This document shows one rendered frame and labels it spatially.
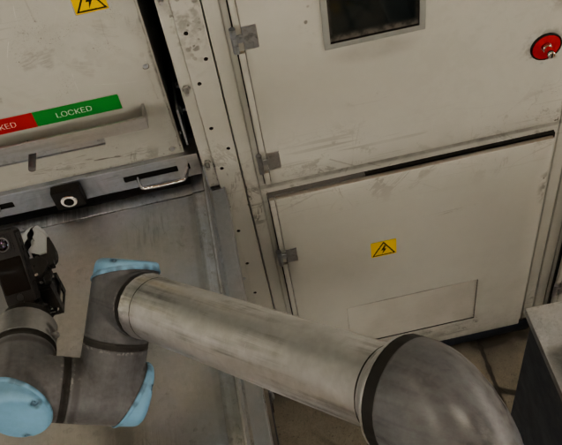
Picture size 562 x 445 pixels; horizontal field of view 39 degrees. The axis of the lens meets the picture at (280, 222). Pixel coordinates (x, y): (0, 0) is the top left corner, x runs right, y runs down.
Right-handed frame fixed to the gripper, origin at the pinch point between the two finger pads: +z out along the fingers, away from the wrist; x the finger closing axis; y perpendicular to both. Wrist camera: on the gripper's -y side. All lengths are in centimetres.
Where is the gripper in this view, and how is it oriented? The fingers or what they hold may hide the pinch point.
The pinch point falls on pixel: (32, 229)
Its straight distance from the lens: 136.0
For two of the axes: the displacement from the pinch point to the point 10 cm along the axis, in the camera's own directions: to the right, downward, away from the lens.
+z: -1.6, -6.3, 7.6
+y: 1.8, 7.4, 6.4
